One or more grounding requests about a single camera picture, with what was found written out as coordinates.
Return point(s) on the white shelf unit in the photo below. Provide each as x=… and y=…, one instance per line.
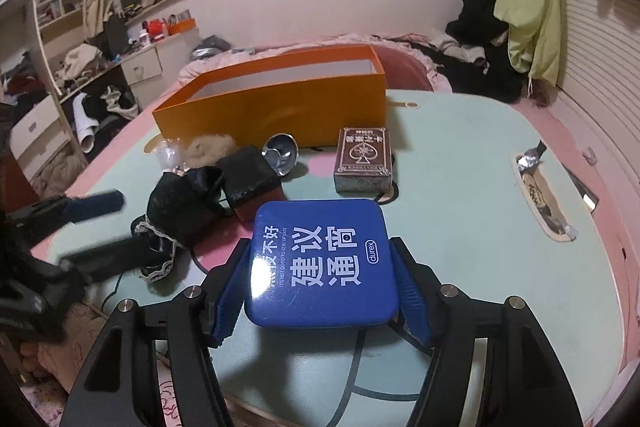
x=55, y=17

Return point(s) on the white slatted panel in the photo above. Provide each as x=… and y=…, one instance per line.
x=600, y=82

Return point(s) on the small black and red box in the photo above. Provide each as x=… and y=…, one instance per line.
x=250, y=179

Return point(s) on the pile of dark clothes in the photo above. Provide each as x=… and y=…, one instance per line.
x=480, y=17

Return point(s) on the low white drawer unit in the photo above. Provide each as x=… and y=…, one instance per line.
x=37, y=137

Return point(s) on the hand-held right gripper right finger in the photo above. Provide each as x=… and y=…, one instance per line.
x=410, y=297

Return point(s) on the orange cardboard box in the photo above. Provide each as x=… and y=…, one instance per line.
x=280, y=117

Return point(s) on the white drawer cabinet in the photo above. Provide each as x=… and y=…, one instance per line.
x=142, y=67

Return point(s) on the white paper roll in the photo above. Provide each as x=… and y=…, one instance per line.
x=84, y=122

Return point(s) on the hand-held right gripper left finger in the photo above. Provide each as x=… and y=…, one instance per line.
x=230, y=297

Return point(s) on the red container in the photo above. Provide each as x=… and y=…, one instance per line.
x=157, y=30

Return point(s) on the crumpled silver foil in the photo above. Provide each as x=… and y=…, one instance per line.
x=531, y=157

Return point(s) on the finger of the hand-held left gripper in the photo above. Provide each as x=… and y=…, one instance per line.
x=110, y=254
x=95, y=202

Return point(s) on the dark pink cushion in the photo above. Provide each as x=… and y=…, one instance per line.
x=405, y=67

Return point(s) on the blue square tin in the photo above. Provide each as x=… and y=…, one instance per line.
x=320, y=267

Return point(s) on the brown playing card box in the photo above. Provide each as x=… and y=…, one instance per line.
x=362, y=157

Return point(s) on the silver metal cup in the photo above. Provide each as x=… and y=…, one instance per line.
x=280, y=154

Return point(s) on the beige fur ball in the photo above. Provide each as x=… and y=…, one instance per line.
x=205, y=149

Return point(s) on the black lace cloth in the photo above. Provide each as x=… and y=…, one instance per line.
x=185, y=207

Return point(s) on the small orange box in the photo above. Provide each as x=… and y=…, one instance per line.
x=182, y=27

